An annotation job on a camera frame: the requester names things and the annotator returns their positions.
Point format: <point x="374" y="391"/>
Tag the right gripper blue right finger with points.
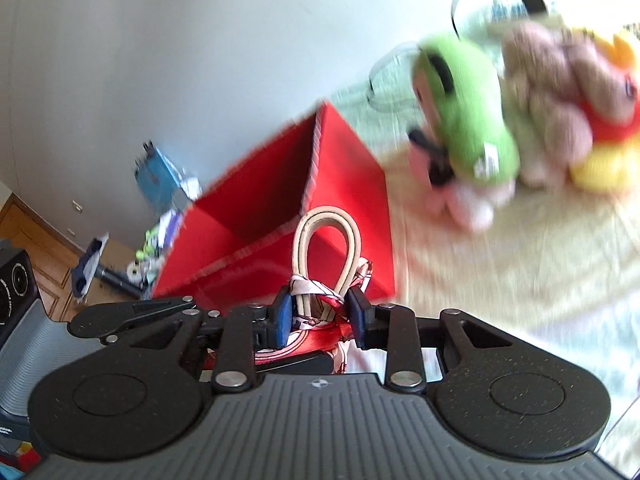
<point x="361" y="316"/>

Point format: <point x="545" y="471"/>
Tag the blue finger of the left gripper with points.
<point x="312" y="363"/>

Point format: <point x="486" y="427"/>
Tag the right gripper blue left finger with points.
<point x="280" y="319"/>

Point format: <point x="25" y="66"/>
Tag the beige belt with red ribbon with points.
<point x="318" y="307"/>

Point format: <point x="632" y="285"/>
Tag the red cardboard box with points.
<point x="235" y="243"/>

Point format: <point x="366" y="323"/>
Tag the black cylindrical bottle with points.
<point x="118" y="282"/>

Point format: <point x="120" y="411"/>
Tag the small green white plush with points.
<point x="150" y="259"/>

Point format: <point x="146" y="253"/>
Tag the pink plush toy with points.
<point x="471" y="207"/>

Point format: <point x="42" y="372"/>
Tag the blue plastic bag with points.
<point x="163" y="185"/>

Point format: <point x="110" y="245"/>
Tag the green plush toy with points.
<point x="459" y="92"/>

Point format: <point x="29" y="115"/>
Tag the yellow red plush toy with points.
<point x="612" y="108"/>

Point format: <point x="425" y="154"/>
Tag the mauve knotted plush toy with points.
<point x="545" y="75"/>

